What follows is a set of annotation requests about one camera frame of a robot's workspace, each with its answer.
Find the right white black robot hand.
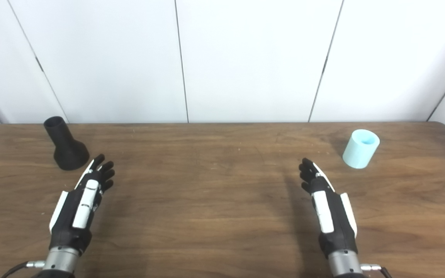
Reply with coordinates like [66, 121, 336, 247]
[299, 158, 358, 258]

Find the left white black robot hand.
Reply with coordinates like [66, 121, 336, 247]
[49, 154, 115, 256]

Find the black funnel-shaped nozzle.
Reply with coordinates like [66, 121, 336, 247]
[44, 116, 90, 171]

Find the light-blue cylindrical hose piece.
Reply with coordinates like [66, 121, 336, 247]
[342, 129, 380, 169]

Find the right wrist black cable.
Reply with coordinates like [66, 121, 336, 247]
[360, 264, 393, 278]

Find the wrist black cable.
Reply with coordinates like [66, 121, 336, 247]
[360, 264, 393, 278]
[2, 261, 46, 278]

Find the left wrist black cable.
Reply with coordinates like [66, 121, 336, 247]
[2, 261, 46, 278]

